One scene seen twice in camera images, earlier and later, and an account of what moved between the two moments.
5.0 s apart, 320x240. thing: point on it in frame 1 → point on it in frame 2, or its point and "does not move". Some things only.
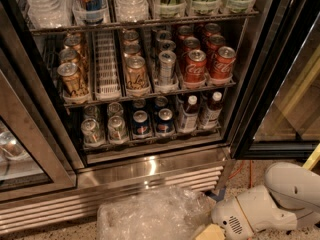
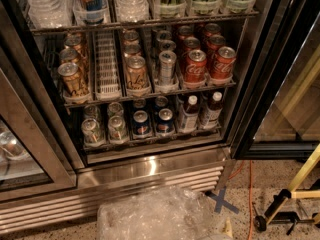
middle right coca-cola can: x=213 y=45 does not move
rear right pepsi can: x=160 y=102 does not move
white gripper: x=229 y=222 → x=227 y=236
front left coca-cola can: x=195 y=66 does not move
